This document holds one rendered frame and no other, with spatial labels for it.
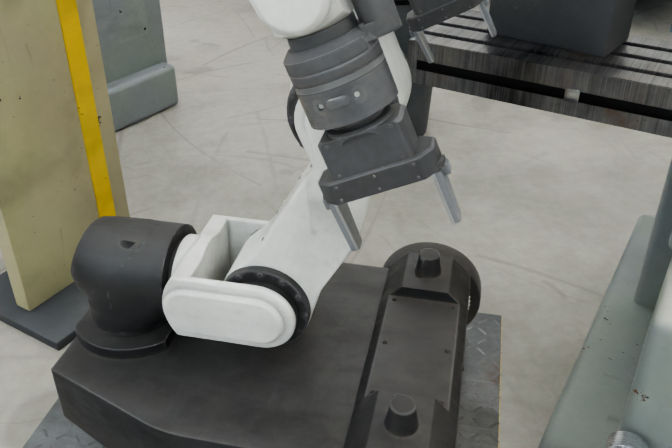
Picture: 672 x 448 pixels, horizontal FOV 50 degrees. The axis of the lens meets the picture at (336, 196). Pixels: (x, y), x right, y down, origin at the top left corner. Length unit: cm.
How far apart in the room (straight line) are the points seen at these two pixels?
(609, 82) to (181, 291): 74
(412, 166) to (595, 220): 207
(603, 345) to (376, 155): 126
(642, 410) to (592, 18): 62
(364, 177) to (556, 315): 160
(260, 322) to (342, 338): 19
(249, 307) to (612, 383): 97
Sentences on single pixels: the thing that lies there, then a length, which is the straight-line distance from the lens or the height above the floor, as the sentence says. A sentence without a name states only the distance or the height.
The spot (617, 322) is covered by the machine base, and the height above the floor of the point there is 20.
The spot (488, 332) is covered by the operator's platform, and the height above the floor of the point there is 40.
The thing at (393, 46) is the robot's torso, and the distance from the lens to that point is 94.
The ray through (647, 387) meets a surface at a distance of 111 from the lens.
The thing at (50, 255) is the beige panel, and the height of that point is 16.
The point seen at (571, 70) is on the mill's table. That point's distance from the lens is 124.
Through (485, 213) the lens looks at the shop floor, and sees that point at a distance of 264.
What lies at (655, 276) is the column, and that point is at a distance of 195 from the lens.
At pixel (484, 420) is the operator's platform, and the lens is 134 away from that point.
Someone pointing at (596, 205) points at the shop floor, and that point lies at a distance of 280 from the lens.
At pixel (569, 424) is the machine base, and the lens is 165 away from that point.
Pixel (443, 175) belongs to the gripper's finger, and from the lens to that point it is 69.
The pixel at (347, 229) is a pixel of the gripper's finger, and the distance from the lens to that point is 72.
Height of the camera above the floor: 138
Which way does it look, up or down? 31 degrees down
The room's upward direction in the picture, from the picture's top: straight up
